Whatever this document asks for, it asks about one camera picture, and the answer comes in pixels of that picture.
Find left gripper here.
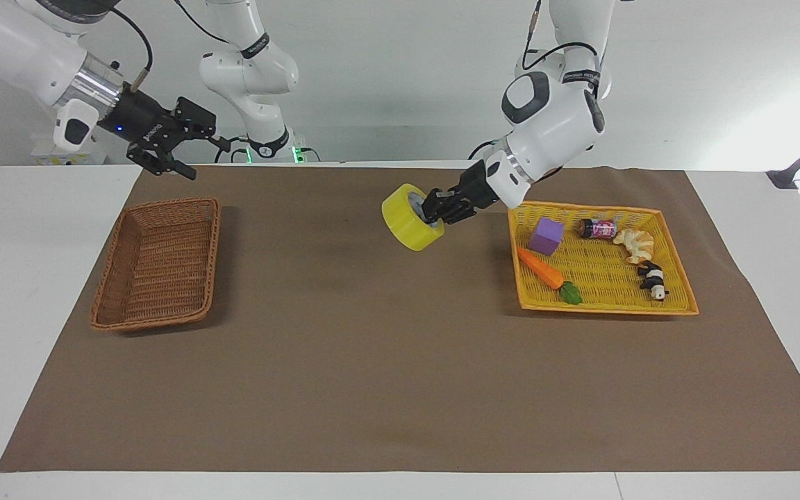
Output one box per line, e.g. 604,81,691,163
420,160,503,226

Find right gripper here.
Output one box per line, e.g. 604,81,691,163
98,84,232,182

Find yellow tape roll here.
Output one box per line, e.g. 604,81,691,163
381,183,446,252

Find brown wicker basket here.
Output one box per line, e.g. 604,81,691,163
90,197,222,333

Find yellow woven basket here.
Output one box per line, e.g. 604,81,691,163
507,201,700,317

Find purple cube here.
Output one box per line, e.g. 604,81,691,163
528,217,566,257

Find toy carrot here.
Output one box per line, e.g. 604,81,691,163
516,247,584,306

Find small dark bottle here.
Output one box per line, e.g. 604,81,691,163
576,217,619,241

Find toy croissant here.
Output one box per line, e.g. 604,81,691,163
612,228,656,266

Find toy panda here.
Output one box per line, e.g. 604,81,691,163
636,261,671,302

